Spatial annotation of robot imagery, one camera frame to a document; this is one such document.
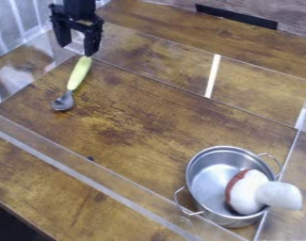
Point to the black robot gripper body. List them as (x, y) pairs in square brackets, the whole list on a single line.
[(76, 14)]

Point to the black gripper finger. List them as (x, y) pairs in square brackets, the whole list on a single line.
[(92, 41), (62, 34)]

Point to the green handled metal spoon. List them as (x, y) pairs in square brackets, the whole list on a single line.
[(65, 102)]

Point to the black bar on table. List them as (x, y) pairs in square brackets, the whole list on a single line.
[(238, 17)]

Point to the clear acrylic barrier panel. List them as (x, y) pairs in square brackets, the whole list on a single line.
[(133, 195)]

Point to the white plush mushroom toy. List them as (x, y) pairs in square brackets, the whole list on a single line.
[(250, 192)]

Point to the clear acrylic triangle bracket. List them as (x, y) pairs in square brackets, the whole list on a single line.
[(76, 46)]

